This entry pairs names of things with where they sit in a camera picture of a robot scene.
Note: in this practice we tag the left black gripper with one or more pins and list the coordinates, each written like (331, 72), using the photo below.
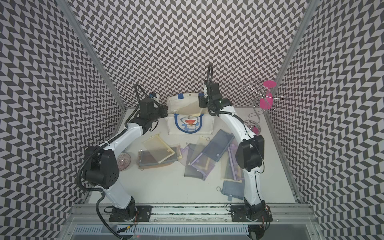
(164, 109)

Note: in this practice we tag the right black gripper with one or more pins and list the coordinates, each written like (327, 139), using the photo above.
(201, 99)

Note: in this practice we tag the white canvas bag blue handles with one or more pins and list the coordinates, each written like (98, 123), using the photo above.
(186, 117)

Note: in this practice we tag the grey blue mesh pouch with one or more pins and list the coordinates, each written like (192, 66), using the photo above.
(218, 145)

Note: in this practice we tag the purple mesh pencil pouch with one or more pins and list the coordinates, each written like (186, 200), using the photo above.
(203, 164)

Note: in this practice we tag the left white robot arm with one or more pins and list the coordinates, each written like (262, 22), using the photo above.
(99, 171)

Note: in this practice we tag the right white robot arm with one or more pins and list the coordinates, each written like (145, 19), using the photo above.
(250, 153)

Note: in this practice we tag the grey pouch under yellow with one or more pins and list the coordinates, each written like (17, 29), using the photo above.
(147, 161)

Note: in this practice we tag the pale purple small pouch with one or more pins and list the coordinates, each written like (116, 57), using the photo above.
(183, 155)

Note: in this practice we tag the right purple mesh pouch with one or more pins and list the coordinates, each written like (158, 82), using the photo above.
(235, 168)

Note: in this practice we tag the small grey blue pouch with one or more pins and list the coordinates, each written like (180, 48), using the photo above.
(232, 190)

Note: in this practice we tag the chrome wire stand pink discs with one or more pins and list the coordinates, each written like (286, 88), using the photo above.
(264, 101)

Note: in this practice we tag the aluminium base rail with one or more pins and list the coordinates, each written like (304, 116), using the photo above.
(194, 222)

